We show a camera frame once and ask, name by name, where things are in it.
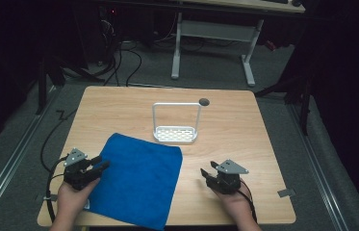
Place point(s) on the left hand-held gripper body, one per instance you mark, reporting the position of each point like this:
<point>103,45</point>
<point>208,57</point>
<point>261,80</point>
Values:
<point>75,171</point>

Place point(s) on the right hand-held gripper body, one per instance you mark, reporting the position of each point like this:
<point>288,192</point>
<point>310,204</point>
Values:
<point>228,178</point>

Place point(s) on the blue towel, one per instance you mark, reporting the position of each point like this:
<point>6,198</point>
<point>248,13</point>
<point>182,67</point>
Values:
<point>137,180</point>

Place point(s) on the white towel rack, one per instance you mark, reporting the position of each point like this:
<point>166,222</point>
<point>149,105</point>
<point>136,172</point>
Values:
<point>175,123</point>

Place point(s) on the person's right hand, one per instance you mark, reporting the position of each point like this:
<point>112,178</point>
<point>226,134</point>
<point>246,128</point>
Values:
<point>235,202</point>

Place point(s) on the person's left hand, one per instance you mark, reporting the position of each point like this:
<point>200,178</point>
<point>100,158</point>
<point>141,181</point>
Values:
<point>72,196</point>

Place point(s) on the grey tape piece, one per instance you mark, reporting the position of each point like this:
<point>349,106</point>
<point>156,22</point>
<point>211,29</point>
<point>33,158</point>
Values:
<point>46,198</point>
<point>286,192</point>

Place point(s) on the black metal stand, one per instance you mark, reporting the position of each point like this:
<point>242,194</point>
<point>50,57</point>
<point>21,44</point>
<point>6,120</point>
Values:
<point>291,93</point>
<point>52,72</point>

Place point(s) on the white-legged desk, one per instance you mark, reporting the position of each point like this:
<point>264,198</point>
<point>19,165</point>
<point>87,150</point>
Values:
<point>229,35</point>

